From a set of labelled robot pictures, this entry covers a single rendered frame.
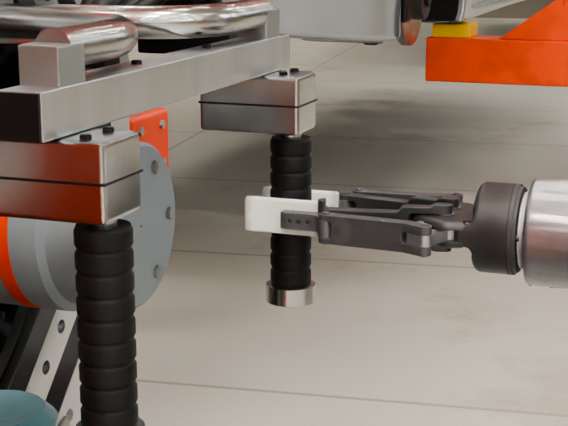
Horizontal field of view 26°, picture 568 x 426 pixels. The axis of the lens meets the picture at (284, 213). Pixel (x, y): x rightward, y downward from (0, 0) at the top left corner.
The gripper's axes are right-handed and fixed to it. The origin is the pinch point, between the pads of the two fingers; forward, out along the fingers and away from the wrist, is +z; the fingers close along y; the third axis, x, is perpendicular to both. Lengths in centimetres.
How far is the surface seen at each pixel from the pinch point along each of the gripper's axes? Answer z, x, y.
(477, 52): 51, -21, 344
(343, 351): 53, -83, 191
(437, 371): 27, -83, 185
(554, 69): 23, -26, 344
